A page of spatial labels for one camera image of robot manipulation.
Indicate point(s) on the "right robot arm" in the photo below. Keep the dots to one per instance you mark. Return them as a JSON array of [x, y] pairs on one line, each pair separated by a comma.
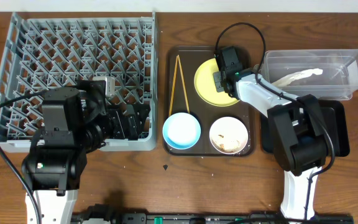
[[301, 142]]

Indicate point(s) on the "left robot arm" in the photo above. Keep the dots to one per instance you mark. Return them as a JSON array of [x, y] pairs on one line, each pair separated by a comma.
[[77, 121]]

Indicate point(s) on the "white wrapper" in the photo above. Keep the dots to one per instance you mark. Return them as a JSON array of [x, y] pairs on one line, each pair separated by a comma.
[[290, 78]]

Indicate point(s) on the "yellow round plate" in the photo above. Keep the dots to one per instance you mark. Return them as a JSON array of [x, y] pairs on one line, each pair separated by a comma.
[[205, 85]]

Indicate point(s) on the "grey dishwasher rack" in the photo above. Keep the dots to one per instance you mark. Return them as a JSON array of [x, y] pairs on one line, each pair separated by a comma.
[[41, 54]]

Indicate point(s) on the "light blue bowl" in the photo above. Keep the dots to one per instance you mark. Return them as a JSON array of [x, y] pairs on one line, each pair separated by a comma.
[[181, 131]]

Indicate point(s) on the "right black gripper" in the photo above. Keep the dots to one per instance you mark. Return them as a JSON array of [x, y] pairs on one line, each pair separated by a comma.
[[217, 76]]

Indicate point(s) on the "black plastic tray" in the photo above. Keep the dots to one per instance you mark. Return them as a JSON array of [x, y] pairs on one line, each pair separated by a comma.
[[335, 119]]

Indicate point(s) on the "white bowl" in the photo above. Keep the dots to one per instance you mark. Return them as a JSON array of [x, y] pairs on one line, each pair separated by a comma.
[[229, 135]]

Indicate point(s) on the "wooden chopstick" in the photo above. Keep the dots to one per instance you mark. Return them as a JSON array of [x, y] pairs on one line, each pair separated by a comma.
[[173, 87], [183, 85]]

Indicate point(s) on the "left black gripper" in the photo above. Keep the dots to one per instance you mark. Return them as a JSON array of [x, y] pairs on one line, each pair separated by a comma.
[[132, 129]]

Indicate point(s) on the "clear plastic bin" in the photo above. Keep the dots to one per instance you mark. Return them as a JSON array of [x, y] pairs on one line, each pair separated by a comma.
[[338, 81]]

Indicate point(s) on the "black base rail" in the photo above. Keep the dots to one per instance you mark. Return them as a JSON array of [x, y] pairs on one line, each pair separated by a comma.
[[105, 214]]

